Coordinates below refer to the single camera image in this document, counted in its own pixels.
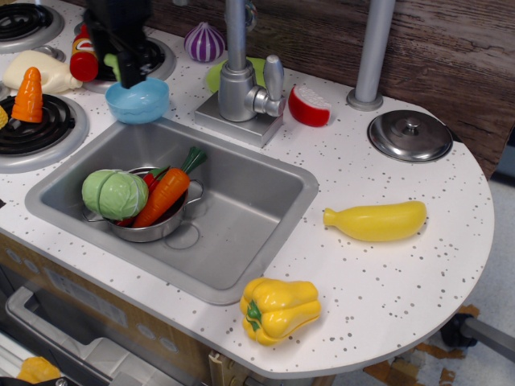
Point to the yellow toy banana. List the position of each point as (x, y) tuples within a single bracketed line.
[(378, 223)]

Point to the red toy ketchup bottle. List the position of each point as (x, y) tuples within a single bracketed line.
[(83, 63)]

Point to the yellow toy corn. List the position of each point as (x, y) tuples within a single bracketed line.
[(4, 118)]

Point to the grey oven door handle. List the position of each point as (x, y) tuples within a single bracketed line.
[(81, 349)]

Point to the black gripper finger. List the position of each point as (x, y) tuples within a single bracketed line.
[(133, 67), (103, 43)]

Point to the purple striped toy onion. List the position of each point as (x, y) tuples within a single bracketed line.
[(204, 43)]

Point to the silver toy faucet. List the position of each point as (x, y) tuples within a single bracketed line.
[(241, 108)]

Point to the green toy cabbage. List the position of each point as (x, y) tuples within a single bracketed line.
[(114, 194)]

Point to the orange toy carrot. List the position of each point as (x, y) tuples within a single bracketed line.
[(173, 184)]

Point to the lime green plate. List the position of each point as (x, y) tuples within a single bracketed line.
[(212, 78)]

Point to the yellow toy bell pepper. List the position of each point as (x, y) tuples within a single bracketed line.
[(273, 309)]

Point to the red toy chili pepper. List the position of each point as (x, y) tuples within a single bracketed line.
[(152, 179)]

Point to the middle black stove burner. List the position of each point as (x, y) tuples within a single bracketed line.
[(162, 65)]

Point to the black stove burner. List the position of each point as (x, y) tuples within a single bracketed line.
[(32, 146), (162, 65)]

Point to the light green toy broccoli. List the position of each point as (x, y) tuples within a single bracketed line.
[(110, 60)]

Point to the black caster wheel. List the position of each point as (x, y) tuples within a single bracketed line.
[(451, 332)]

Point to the back left stove burner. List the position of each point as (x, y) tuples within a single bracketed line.
[(26, 25)]

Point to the grey stove knob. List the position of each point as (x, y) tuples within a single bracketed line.
[(78, 28)]

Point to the light blue plastic bowl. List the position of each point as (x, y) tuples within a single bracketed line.
[(143, 103)]

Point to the small steel pot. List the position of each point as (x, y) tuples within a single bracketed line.
[(164, 226)]

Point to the grey metal pole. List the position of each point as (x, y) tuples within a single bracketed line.
[(366, 96)]

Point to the steel pot lid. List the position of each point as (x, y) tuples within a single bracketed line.
[(410, 136)]

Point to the orange toy cone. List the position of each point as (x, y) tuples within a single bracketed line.
[(28, 103)]

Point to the red toy cheese wedge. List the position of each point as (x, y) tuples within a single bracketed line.
[(308, 107)]

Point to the grey toy sink basin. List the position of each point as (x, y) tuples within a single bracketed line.
[(243, 207)]

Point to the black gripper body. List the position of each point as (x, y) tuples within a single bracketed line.
[(123, 19)]

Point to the cream toy chicken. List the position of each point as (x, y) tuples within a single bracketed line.
[(55, 75)]

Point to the front black stove burner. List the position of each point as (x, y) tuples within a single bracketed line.
[(32, 146)]

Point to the orange toy below counter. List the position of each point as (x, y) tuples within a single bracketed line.
[(37, 369)]

